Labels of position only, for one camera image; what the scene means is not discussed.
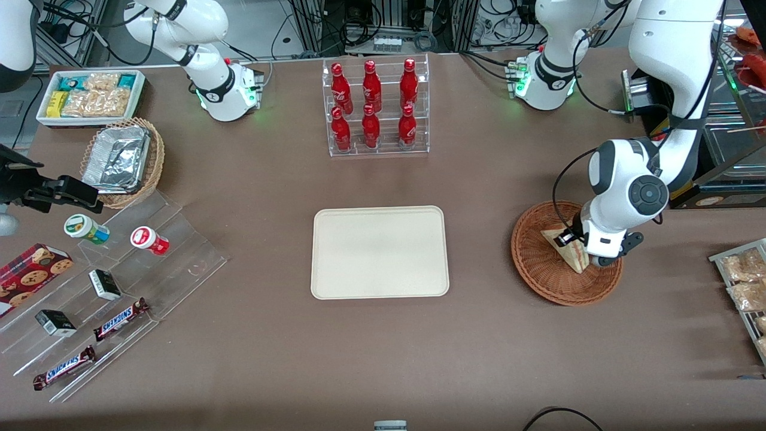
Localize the clear acrylic stepped display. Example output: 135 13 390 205
0 189 228 403

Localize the glass display case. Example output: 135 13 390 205
715 0 766 132

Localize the clear acrylic bottle rack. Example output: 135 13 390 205
322 54 430 157

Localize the large clear cracker bag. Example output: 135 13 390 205
60 89 133 118

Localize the small black box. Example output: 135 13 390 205
89 269 122 301
35 309 77 337

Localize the snickers bar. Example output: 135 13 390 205
33 345 96 391
93 298 150 342

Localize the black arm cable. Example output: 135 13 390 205
551 147 600 233

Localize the red cookie box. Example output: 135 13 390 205
0 243 74 318

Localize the triangular sandwich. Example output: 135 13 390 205
541 227 593 274

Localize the cream plastic tray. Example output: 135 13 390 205
311 205 450 300

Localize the red food item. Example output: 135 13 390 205
740 54 766 90

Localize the black floor cable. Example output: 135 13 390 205
522 407 605 431

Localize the oval light wicker basket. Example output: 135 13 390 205
80 117 165 209

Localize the metal equipment rack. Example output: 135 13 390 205
287 0 479 56

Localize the red cola bottle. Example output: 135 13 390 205
331 107 352 152
362 104 381 149
363 60 382 113
398 104 417 150
331 63 354 114
400 58 419 108

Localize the aluminium foil tray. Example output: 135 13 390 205
82 125 150 194

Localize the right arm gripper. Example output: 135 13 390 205
0 144 104 214

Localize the small clear cracker bag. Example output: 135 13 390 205
84 72 120 92

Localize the white snack bin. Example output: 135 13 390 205
36 69 147 129

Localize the clear bag of pastry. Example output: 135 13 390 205
721 248 766 282
727 281 766 312

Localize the red lid cup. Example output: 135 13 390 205
130 226 170 256

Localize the grey wire rack tray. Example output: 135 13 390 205
709 238 766 366

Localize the round brown wicker basket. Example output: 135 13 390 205
510 201 624 306

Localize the green lid cup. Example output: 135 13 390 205
64 214 110 245

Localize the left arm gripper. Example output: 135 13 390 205
554 217 629 259

